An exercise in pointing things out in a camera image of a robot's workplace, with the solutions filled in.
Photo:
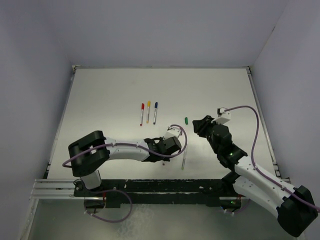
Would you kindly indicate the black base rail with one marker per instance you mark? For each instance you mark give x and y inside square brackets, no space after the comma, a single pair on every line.
[114,192]

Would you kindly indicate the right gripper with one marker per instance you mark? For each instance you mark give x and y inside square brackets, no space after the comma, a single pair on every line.
[200,126]

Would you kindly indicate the red-ended white marker pen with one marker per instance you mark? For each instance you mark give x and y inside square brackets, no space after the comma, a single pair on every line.
[141,117]

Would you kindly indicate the green pen cap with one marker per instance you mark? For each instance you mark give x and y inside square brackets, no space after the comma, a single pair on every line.
[186,120]

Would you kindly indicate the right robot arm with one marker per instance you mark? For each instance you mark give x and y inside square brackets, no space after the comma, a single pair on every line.
[292,206]

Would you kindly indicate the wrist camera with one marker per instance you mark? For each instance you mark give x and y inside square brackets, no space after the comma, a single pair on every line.
[172,131]
[223,116]

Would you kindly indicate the aluminium rail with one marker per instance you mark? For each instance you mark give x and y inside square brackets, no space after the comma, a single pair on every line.
[53,189]

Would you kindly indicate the blue-ended white marker pen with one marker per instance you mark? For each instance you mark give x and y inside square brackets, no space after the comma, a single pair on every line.
[155,115]

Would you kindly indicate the green-ended white marker pen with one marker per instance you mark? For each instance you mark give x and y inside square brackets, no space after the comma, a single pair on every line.
[184,159]

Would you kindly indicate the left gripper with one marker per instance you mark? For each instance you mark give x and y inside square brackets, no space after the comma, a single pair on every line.
[166,159]

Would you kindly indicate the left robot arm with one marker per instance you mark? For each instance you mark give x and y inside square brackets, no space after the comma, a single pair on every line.
[90,152]

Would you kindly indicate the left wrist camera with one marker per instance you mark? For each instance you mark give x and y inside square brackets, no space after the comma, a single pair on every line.
[172,131]

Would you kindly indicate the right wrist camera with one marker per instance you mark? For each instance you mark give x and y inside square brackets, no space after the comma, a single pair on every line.
[223,116]

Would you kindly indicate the yellow-ended white marker pen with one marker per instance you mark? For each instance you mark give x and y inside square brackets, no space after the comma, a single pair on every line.
[148,114]

